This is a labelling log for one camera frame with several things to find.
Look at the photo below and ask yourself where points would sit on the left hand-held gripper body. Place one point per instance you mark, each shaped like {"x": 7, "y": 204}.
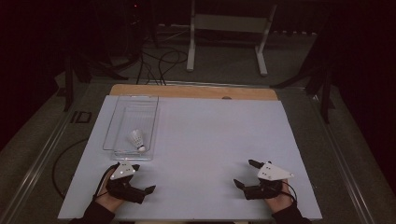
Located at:
{"x": 124, "y": 170}

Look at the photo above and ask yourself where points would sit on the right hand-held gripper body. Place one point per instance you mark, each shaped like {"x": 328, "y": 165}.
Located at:
{"x": 271, "y": 173}

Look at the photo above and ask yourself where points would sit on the white shuttlecock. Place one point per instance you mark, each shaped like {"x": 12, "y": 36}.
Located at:
{"x": 137, "y": 139}

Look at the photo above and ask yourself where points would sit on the clear plastic container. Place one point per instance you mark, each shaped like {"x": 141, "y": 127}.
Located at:
{"x": 132, "y": 115}

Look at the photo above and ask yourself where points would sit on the person's right hand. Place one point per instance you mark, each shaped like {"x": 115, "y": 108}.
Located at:
{"x": 278, "y": 203}

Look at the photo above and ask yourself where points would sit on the person's left hand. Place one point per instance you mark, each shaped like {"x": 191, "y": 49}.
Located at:
{"x": 107, "y": 202}

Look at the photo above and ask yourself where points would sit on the white board sheet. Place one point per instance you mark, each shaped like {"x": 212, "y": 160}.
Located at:
{"x": 199, "y": 155}

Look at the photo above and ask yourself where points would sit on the black tripod stand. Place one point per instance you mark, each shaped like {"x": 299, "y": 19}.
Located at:
{"x": 69, "y": 84}
{"x": 325, "y": 99}

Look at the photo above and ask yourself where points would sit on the metal floor rail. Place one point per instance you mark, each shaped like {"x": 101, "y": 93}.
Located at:
{"x": 34, "y": 174}
{"x": 342, "y": 168}

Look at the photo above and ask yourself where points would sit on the white metal stand frame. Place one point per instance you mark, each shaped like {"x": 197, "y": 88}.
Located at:
{"x": 230, "y": 22}

